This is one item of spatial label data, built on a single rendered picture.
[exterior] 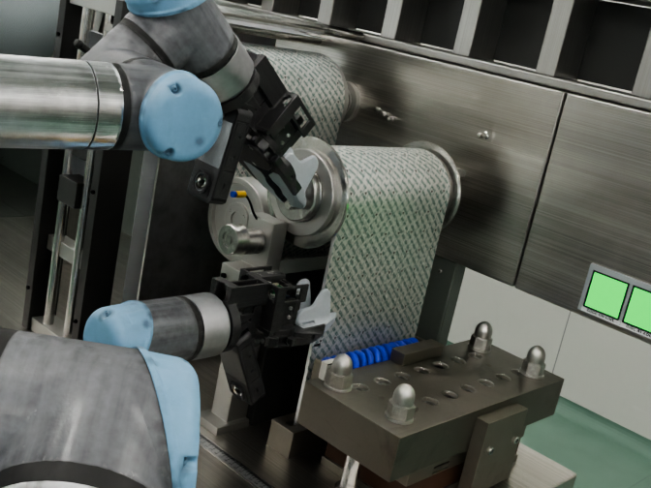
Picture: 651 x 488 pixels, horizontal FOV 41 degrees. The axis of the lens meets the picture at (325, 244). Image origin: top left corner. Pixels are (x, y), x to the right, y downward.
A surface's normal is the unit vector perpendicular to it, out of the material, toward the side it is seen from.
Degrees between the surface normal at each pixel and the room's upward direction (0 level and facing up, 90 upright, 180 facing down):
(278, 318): 90
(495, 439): 90
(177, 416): 46
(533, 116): 90
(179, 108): 90
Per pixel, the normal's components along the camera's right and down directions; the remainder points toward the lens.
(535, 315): -0.68, 0.06
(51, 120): 0.51, 0.53
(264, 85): 0.71, 0.33
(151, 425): 0.18, -0.33
